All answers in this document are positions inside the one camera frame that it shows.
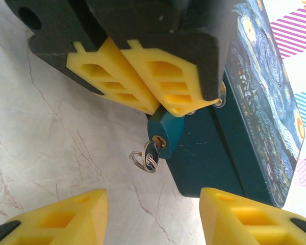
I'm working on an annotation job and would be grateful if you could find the silver key ring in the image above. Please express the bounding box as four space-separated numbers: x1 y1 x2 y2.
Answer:
129 150 159 174

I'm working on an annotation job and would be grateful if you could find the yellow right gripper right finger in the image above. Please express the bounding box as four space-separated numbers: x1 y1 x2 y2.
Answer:
199 187 306 245

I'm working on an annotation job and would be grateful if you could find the starry night print tin box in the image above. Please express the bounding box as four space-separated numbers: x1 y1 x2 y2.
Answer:
145 0 306 209

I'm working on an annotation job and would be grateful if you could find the small blue padlock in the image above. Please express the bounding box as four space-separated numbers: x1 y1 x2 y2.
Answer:
146 106 186 160

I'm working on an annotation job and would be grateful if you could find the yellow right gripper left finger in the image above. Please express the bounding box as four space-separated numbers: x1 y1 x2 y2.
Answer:
0 188 110 245

